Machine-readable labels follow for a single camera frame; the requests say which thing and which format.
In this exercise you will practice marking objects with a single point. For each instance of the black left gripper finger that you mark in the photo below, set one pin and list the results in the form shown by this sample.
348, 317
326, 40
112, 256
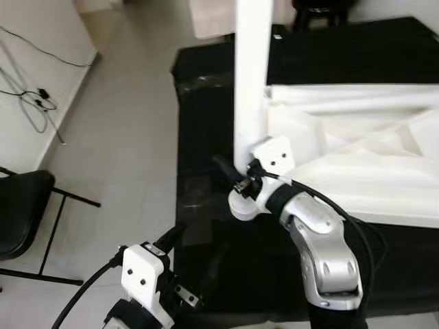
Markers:
214, 271
170, 238

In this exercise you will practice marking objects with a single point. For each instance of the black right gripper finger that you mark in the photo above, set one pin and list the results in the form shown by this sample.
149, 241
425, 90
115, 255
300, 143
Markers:
225, 167

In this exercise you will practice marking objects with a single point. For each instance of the white plastic table leg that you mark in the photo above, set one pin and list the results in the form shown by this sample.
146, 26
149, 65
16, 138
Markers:
250, 68
370, 104
357, 90

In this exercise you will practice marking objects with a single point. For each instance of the white plastic children table top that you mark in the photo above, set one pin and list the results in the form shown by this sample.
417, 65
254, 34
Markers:
363, 164

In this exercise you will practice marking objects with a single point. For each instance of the white patterned cloth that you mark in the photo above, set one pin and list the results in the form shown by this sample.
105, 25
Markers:
212, 17

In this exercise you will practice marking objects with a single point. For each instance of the black folding chair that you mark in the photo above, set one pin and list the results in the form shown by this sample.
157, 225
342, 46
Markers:
20, 205

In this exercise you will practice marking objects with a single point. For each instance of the black round stool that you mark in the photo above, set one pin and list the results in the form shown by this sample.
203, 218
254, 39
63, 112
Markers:
319, 10

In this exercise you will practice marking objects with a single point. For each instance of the small black power adapter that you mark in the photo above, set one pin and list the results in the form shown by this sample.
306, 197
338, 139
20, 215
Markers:
44, 92

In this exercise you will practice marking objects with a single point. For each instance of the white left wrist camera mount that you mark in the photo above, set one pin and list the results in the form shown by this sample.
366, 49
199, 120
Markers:
143, 274

